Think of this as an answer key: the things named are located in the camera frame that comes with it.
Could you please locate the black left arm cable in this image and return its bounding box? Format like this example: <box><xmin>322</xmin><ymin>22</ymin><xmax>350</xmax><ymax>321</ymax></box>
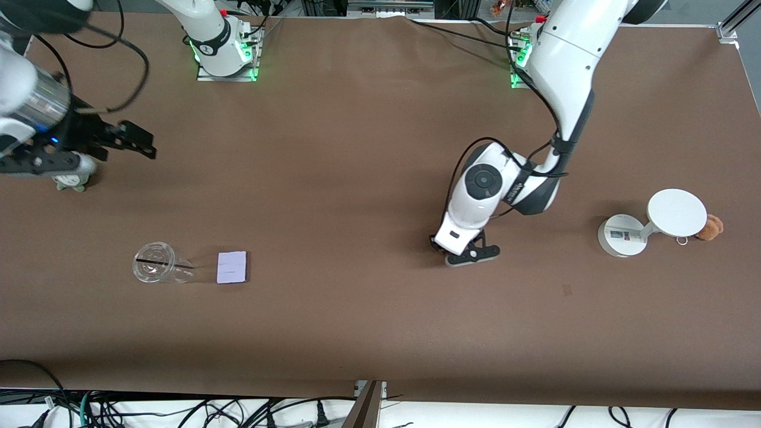
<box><xmin>445</xmin><ymin>0</ymin><xmax>570</xmax><ymax>222</ymax></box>

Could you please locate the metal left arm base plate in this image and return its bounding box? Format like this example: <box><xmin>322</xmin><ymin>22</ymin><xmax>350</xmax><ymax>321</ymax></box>
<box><xmin>510</xmin><ymin>30</ymin><xmax>537</xmax><ymax>90</ymax></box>

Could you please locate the white round scale device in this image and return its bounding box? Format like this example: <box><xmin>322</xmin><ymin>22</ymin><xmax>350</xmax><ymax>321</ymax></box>
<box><xmin>598</xmin><ymin>188</ymin><xmax>708</xmax><ymax>258</ymax></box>

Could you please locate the thick black floor cable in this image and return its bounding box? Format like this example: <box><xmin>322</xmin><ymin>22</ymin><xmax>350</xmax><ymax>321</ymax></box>
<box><xmin>0</xmin><ymin>359</ymin><xmax>75</xmax><ymax>428</ymax></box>

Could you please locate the grey totoro plush toy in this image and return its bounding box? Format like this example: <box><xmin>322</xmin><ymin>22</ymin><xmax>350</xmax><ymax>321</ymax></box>
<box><xmin>55</xmin><ymin>172</ymin><xmax>91</xmax><ymax>193</ymax></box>

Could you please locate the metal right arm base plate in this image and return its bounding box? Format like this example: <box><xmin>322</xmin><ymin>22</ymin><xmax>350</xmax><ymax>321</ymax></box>
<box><xmin>196</xmin><ymin>27</ymin><xmax>263</xmax><ymax>83</ymax></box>

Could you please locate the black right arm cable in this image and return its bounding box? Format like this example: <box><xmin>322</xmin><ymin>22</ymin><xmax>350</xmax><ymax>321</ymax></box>
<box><xmin>33</xmin><ymin>0</ymin><xmax>150</xmax><ymax>114</ymax></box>

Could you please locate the white card pad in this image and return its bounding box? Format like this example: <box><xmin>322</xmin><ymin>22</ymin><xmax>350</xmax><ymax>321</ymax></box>
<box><xmin>216</xmin><ymin>251</ymin><xmax>248</xmax><ymax>284</ymax></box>

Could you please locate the brown table cover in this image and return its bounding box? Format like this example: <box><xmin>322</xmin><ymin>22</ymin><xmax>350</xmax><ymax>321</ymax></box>
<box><xmin>0</xmin><ymin>12</ymin><xmax>761</xmax><ymax>411</ymax></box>

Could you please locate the black cable on table cover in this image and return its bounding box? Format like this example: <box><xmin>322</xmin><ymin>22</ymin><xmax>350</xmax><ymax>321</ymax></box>
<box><xmin>406</xmin><ymin>17</ymin><xmax>527</xmax><ymax>52</ymax></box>

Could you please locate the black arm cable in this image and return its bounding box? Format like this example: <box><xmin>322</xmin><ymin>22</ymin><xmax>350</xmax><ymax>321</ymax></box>
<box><xmin>33</xmin><ymin>0</ymin><xmax>150</xmax><ymax>114</ymax></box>
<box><xmin>445</xmin><ymin>0</ymin><xmax>570</xmax><ymax>222</ymax></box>

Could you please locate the metal table edge bracket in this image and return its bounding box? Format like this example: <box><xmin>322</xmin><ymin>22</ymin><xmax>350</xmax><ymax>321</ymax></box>
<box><xmin>341</xmin><ymin>380</ymin><xmax>388</xmax><ymax>428</ymax></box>

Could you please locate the clear plastic cup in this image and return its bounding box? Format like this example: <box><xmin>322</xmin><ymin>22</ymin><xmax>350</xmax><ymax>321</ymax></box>
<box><xmin>132</xmin><ymin>241</ymin><xmax>196</xmax><ymax>284</ymax></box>

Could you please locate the black power plug cable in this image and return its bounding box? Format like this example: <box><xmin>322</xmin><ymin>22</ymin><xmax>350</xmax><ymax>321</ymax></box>
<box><xmin>262</xmin><ymin>397</ymin><xmax>357</xmax><ymax>428</ymax></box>

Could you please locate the brown teddy bear keychain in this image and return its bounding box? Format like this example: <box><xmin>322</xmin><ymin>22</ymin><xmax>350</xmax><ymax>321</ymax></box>
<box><xmin>677</xmin><ymin>214</ymin><xmax>725</xmax><ymax>246</ymax></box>

